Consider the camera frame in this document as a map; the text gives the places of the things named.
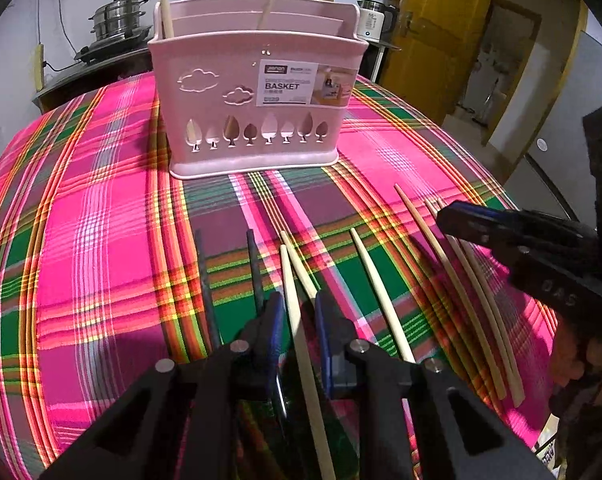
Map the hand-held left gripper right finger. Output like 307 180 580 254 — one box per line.
314 290 557 480

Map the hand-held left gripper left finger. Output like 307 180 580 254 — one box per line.
38 291 287 480

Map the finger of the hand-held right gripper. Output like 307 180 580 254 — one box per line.
436 200 599 261

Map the black chopstick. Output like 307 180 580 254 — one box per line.
245 229 266 316
195 229 222 352

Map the pink plastic utensil basket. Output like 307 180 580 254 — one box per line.
147 1 369 181

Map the grey cabinet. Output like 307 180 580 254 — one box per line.
501 27 602 213

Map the yellow wooden door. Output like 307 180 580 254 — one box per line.
380 0 498 124

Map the pink plaid tablecloth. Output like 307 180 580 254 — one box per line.
0 71 564 480

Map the table with white legs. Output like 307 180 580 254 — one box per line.
365 39 403 84

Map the electric kettle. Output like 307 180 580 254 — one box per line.
356 0 400 44

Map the dark side cabinet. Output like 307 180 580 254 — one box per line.
33 47 155 114

